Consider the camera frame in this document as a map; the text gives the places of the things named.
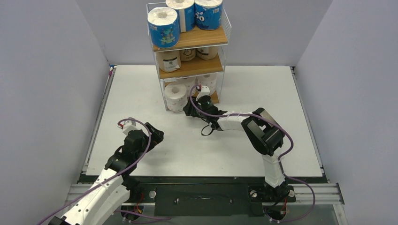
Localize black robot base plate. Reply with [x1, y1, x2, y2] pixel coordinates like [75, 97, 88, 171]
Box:
[120, 176, 327, 217]

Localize brown paper roll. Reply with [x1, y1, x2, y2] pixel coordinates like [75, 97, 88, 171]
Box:
[196, 46, 219, 60]

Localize brown cartoon printed roll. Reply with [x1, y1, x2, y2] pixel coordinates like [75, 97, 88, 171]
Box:
[179, 48, 196, 61]

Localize white wire wooden shelf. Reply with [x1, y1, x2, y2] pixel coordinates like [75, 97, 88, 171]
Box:
[146, 0, 231, 112]

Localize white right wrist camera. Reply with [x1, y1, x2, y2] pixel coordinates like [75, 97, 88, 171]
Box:
[196, 85, 211, 101]

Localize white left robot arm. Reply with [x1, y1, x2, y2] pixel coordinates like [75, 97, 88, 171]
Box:
[49, 118, 164, 225]

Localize blue white roll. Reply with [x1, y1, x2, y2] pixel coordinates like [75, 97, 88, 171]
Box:
[194, 0, 223, 30]
[165, 0, 196, 33]

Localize white dotted roll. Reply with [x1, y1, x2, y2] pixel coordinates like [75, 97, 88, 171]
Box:
[177, 77, 196, 97]
[197, 74, 217, 95]

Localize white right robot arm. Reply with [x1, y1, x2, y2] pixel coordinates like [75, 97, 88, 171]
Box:
[183, 96, 289, 200]

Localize blue roll edge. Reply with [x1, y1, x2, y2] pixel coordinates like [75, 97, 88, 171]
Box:
[147, 7, 180, 48]

